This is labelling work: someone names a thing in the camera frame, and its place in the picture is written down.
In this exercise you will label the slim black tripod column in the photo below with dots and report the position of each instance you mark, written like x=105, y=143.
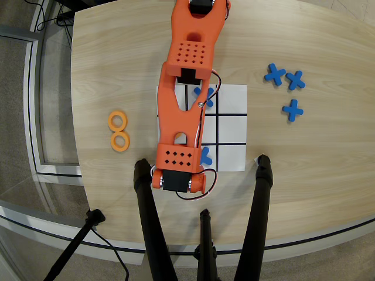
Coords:
x=206, y=248

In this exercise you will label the thin black stand leg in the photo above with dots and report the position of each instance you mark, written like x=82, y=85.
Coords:
x=76, y=240

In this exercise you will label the thick black tripod leg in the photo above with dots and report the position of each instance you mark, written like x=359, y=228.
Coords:
x=257, y=210
x=149, y=210

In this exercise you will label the small white tape label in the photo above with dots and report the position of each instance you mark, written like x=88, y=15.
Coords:
x=256, y=160

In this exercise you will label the white tic-tac-toe grid sheet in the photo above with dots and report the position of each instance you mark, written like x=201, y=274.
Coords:
x=231, y=128

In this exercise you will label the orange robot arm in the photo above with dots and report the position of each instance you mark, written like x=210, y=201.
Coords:
x=173, y=123

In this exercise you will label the blue foam cross piece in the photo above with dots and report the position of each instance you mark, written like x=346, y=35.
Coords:
x=206, y=159
x=293, y=110
x=275, y=74
x=295, y=80
x=209, y=101

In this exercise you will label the grey metal floor frame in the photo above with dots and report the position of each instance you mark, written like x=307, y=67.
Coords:
x=32, y=117

